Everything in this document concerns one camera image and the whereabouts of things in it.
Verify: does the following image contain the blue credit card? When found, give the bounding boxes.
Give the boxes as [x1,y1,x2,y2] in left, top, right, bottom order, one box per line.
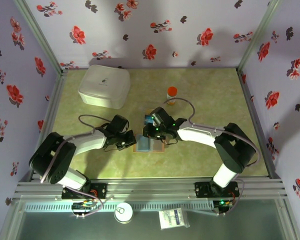
[143,114,155,126]

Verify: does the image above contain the brown card holder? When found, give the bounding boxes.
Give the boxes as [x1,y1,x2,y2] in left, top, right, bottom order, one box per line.
[133,134,166,153]

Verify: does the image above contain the clear acrylic card stand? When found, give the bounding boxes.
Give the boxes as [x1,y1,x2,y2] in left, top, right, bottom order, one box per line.
[142,107,157,126]

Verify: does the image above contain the orange pill bottle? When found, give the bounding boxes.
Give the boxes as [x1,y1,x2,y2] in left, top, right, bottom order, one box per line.
[166,86,178,106]

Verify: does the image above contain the white storage box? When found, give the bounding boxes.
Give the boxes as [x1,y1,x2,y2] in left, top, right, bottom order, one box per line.
[77,64,131,110]

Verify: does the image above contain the silver tin can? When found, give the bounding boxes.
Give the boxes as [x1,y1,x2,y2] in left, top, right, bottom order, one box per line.
[113,201,134,224]

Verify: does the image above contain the clear plastic packet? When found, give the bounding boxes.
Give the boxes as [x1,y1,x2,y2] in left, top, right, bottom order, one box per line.
[158,207,191,231]

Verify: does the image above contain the lavender left arm cable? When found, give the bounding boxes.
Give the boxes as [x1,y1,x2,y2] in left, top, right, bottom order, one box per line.
[39,114,115,218]

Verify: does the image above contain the lavender arm cable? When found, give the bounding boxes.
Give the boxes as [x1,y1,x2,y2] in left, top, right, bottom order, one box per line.
[164,97,262,216]
[39,114,115,218]

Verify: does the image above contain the lavender right arm cable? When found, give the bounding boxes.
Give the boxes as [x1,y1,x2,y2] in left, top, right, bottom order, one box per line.
[164,97,262,216]

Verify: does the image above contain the aluminium frame cross rail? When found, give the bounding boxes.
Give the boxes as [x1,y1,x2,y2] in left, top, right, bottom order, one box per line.
[12,177,289,201]

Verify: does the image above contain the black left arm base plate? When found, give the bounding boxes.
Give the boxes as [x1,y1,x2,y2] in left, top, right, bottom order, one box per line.
[61,182,108,200]

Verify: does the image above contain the slotted grey cable duct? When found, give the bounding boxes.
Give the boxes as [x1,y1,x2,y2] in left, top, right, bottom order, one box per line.
[23,201,216,213]

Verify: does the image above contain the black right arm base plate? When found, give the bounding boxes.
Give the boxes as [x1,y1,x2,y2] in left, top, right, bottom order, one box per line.
[194,181,240,198]

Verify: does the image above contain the aluminium frame side rail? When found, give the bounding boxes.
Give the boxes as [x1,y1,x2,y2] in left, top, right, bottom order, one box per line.
[29,69,69,181]
[236,67,283,181]

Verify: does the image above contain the aluminium frame corner post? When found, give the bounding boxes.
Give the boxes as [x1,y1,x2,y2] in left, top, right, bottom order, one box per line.
[236,0,284,73]
[12,0,69,76]

